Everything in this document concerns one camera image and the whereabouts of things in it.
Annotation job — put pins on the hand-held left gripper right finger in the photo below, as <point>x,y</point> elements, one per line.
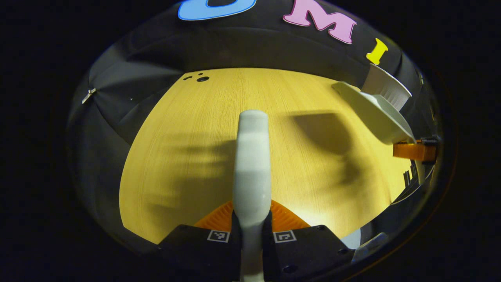
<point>313,250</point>

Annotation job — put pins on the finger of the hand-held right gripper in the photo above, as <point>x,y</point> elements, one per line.
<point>409,151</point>

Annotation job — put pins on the wooden desktop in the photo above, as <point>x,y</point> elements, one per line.
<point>313,188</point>

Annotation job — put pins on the metal cloth clip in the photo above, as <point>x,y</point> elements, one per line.
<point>89,95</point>

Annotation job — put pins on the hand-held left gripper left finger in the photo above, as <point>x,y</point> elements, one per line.
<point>191,254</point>

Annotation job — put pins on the black desk edge bracket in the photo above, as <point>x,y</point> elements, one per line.
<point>408,178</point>

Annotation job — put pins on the white ribbed garbage bin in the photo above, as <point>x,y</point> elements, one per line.
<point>387,88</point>

